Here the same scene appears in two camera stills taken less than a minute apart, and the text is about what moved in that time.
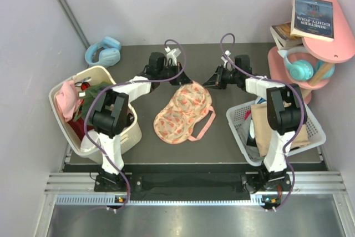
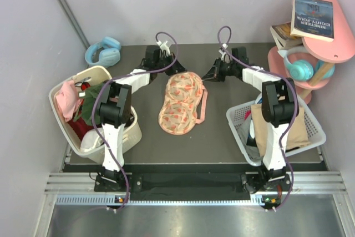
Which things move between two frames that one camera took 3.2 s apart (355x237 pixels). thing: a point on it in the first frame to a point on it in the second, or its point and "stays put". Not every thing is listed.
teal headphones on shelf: [302, 70] stays put
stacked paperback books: [281, 34] stays put
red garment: [78, 125] stays put
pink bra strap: [194, 139] to [203, 106]
